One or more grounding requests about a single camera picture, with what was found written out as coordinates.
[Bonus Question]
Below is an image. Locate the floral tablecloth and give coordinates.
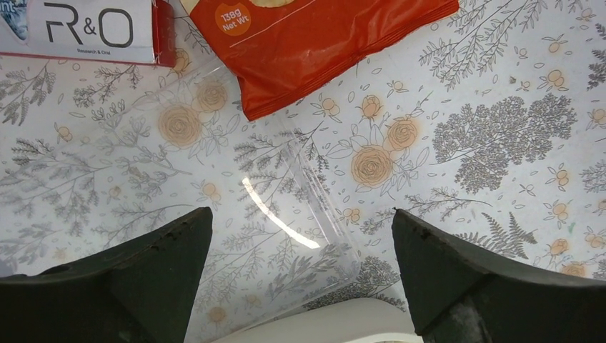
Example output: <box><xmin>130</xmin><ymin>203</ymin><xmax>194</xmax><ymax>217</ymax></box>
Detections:
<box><xmin>1</xmin><ymin>1</ymin><xmax>605</xmax><ymax>342</ymax></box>

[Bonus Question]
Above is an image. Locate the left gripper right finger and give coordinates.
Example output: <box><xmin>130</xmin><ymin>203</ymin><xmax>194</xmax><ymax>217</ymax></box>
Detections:
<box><xmin>392</xmin><ymin>209</ymin><xmax>605</xmax><ymax>342</ymax></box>

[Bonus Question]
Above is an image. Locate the red white toothpaste box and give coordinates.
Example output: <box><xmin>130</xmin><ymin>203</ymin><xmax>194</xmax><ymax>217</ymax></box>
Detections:
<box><xmin>1</xmin><ymin>0</ymin><xmax>177</xmax><ymax>68</ymax></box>

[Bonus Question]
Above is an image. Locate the clear plastic sheet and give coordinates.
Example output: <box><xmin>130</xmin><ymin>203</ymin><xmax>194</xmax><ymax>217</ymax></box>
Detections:
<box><xmin>1</xmin><ymin>66</ymin><xmax>359</xmax><ymax>342</ymax></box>

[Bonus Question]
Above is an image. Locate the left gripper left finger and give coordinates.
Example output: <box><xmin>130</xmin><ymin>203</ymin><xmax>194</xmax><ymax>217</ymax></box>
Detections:
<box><xmin>1</xmin><ymin>207</ymin><xmax>213</xmax><ymax>342</ymax></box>

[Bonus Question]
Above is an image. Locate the cassava chips bag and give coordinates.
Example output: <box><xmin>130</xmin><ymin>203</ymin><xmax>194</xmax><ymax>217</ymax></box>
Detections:
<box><xmin>182</xmin><ymin>0</ymin><xmax>460</xmax><ymax>121</ymax></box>

